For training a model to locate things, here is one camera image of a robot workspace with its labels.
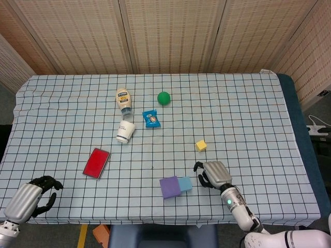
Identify dark blue table pad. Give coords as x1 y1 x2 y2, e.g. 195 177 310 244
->
277 73 325 218

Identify blue snack packet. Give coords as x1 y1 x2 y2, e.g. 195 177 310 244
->
142 108 162 129

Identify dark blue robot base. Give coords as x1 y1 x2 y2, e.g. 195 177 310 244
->
108 224 218 248

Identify black equipment on floor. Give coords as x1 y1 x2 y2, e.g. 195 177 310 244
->
311 134 331 207

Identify light blue checkered tablecloth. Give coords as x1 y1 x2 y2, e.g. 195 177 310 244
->
0 69 322 226

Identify white power cable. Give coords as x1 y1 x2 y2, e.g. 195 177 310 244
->
309 115 325 127

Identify white power strip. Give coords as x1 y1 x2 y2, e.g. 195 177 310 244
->
306 125 331 136

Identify small yellow foam cube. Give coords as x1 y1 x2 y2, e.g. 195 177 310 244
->
195 139 208 152

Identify black object beside table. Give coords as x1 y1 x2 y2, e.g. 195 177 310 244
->
0 124 12 161

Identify purple block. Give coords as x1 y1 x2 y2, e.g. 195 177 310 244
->
159 176 182 199

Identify yellow floor tape strip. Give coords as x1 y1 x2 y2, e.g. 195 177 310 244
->
77 224 88 248

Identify light blue block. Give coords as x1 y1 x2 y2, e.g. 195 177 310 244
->
177 176 193 193

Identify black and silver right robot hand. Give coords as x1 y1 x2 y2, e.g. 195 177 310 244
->
193 161 233 192

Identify orange block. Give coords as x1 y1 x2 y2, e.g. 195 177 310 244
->
92 224 110 246

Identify green ball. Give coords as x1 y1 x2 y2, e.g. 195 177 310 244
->
157 91 171 106

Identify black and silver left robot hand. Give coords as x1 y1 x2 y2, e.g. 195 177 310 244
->
4 175 64 225

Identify white paper cup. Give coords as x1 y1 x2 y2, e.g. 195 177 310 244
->
115 120 137 144

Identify mayonnaise squeeze bottle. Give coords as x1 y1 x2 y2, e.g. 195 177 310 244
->
115 87 134 120

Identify beige woven folding screen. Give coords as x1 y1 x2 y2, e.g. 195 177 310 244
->
0 0 331 112

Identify flat red tin box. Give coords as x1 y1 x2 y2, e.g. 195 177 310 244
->
82 147 111 180

